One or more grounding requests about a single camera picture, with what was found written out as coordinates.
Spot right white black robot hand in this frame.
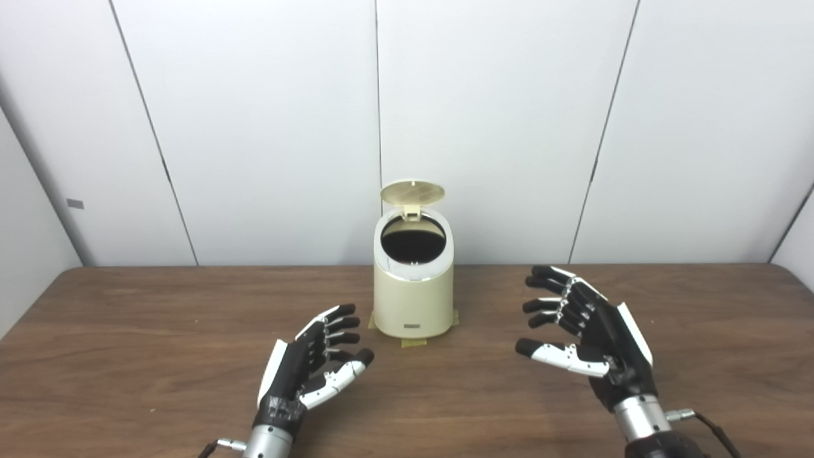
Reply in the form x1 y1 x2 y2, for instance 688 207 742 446
514 265 659 413

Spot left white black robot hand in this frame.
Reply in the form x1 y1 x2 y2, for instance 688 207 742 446
252 303 375 440

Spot cream-colored bin body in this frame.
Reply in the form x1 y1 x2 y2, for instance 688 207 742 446
373 207 455 340

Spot cream round bin lid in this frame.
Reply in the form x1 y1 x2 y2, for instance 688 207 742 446
380 180 446 221

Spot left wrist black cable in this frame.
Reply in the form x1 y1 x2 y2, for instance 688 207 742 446
197 438 247 458

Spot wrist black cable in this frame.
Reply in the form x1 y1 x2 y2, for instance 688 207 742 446
197 438 247 458
665 408 742 458

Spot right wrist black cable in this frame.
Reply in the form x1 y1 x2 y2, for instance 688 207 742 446
665 408 742 458

